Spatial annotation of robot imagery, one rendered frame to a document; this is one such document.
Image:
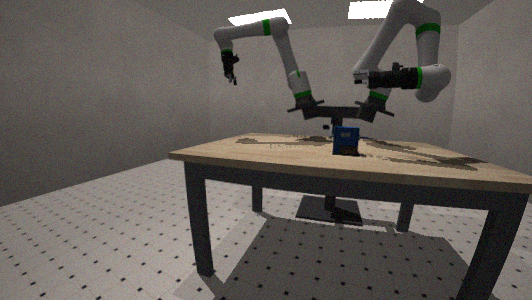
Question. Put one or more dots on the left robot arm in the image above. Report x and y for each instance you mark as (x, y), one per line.
(432, 77)

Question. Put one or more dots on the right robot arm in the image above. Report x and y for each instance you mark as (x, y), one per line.
(271, 26)

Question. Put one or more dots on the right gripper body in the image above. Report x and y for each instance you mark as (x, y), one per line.
(228, 62)

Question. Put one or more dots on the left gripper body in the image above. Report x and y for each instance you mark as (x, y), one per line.
(404, 78)

